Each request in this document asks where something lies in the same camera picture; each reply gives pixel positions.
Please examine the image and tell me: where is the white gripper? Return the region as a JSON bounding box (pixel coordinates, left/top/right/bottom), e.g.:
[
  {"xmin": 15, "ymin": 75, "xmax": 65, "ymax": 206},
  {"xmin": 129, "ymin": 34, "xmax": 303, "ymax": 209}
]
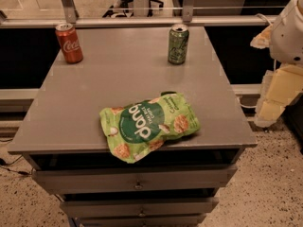
[{"xmin": 250, "ymin": 0, "xmax": 303, "ymax": 128}]

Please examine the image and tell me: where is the bottom grey drawer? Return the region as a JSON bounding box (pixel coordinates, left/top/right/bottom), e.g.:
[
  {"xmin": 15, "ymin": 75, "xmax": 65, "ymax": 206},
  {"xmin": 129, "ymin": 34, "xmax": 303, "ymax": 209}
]
[{"xmin": 80, "ymin": 214, "xmax": 205, "ymax": 227}]

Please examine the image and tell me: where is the red cola can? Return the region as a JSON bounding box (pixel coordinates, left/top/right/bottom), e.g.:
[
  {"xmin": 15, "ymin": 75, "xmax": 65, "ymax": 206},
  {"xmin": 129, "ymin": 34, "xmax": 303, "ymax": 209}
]
[{"xmin": 55, "ymin": 23, "xmax": 83, "ymax": 63}]

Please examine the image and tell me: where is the green soda can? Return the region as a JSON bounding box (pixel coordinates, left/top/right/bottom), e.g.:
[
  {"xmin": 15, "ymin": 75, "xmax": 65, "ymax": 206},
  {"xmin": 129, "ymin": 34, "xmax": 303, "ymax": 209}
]
[{"xmin": 168, "ymin": 24, "xmax": 189, "ymax": 64}]

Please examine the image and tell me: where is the grey drawer cabinet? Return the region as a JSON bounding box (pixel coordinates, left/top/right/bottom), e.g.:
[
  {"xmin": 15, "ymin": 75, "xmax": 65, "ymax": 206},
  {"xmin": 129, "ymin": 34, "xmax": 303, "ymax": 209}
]
[{"xmin": 9, "ymin": 27, "xmax": 256, "ymax": 227}]

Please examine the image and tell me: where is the middle grey drawer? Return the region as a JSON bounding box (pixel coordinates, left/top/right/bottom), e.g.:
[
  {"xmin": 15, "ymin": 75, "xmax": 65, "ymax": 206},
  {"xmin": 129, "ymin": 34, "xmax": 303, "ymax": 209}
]
[{"xmin": 61, "ymin": 198, "xmax": 219, "ymax": 218}]

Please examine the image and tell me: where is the grey drawer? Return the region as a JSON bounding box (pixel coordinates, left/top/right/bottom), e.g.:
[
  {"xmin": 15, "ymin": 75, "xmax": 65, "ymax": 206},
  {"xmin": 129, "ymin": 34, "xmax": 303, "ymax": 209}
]
[
  {"xmin": 80, "ymin": 214, "xmax": 205, "ymax": 227},
  {"xmin": 33, "ymin": 165, "xmax": 237, "ymax": 195},
  {"xmin": 61, "ymin": 198, "xmax": 219, "ymax": 218}
]

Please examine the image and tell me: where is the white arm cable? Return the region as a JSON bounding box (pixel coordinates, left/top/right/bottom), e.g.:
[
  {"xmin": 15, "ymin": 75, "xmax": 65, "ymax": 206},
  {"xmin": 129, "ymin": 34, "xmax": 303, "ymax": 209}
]
[{"xmin": 255, "ymin": 12, "xmax": 274, "ymax": 26}]

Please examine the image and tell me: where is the black office chair base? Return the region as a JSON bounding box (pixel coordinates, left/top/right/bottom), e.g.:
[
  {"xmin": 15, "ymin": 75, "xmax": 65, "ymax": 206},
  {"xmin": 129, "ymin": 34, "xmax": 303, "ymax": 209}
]
[{"xmin": 102, "ymin": 0, "xmax": 164, "ymax": 18}]

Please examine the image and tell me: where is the green snack bag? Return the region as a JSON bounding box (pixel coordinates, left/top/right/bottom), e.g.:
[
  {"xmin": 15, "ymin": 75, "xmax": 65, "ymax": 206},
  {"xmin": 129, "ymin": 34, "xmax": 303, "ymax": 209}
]
[{"xmin": 99, "ymin": 92, "xmax": 200, "ymax": 164}]

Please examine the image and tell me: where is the black floor cable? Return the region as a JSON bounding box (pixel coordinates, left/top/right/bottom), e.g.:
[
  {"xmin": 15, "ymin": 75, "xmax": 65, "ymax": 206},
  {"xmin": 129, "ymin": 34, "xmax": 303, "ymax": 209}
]
[{"xmin": 0, "ymin": 137, "xmax": 32, "ymax": 177}]

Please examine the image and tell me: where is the top grey drawer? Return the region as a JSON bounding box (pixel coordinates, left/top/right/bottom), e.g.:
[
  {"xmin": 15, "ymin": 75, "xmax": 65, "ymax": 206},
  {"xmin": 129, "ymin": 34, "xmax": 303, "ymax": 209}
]
[{"xmin": 33, "ymin": 165, "xmax": 237, "ymax": 195}]

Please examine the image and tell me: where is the metal window frame rail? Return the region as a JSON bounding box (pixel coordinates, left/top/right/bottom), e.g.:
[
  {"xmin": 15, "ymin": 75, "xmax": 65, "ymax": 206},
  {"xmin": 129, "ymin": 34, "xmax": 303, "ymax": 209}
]
[{"xmin": 0, "ymin": 0, "xmax": 289, "ymax": 28}]

